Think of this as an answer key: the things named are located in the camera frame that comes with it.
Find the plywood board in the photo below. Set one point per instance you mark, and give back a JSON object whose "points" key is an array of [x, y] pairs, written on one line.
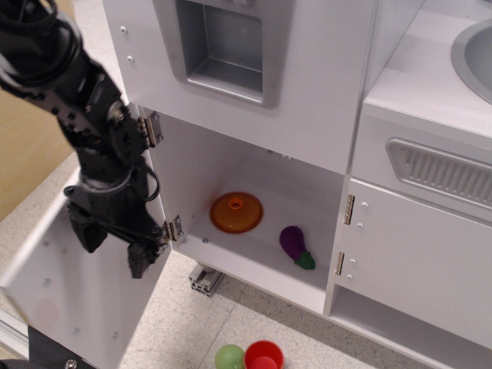
{"points": [[32, 147]]}

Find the purple toy eggplant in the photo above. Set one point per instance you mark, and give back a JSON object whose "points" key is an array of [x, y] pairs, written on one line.
{"points": [[293, 243]]}

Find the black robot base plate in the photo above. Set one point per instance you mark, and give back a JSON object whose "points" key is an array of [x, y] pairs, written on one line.
{"points": [[43, 352]]}

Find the green toy ball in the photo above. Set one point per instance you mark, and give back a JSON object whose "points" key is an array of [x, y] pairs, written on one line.
{"points": [[229, 356]]}

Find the lower fridge door hinge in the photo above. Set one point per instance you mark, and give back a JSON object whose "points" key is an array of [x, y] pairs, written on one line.
{"points": [[172, 230]]}

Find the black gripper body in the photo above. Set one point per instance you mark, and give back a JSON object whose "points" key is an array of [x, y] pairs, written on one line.
{"points": [[119, 208]]}

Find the grey round sink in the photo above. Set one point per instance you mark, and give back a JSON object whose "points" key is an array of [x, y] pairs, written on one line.
{"points": [[471, 58]]}

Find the lower oven door hinge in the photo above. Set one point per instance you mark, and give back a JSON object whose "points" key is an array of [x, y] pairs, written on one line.
{"points": [[339, 264]]}

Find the upper fridge door hinge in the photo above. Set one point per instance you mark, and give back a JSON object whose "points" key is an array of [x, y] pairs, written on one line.
{"points": [[151, 128]]}

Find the fridge door hinge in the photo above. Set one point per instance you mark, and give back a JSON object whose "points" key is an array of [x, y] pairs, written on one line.
{"points": [[172, 230], [151, 128]]}

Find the grey ice dispenser recess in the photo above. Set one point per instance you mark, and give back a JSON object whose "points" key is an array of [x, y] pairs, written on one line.
{"points": [[235, 48]]}

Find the aluminium extrusion foot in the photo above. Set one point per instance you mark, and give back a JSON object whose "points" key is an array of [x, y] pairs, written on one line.
{"points": [[205, 279]]}

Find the orange plastic lid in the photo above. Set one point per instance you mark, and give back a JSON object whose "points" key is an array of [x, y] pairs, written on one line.
{"points": [[236, 212]]}

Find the aluminium frame rail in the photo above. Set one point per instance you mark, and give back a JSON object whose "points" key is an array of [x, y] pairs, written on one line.
{"points": [[14, 337]]}

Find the white low fridge door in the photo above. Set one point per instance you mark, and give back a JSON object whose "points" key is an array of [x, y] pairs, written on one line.
{"points": [[88, 303]]}

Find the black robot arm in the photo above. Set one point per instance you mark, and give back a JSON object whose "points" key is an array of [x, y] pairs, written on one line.
{"points": [[43, 62]]}

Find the red toy cup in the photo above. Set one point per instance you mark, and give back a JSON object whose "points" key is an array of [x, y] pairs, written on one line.
{"points": [[263, 354]]}

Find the grey vent grille panel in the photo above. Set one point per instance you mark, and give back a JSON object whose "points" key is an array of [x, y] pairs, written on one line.
{"points": [[441, 171]]}

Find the white toy kitchen counter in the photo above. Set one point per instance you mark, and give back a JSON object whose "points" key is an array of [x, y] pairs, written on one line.
{"points": [[419, 87]]}

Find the white toy fridge cabinet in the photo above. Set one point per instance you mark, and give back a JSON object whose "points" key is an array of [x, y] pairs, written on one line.
{"points": [[292, 158]]}

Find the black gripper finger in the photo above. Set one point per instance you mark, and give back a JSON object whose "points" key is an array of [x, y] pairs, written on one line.
{"points": [[143, 254], [89, 232]]}

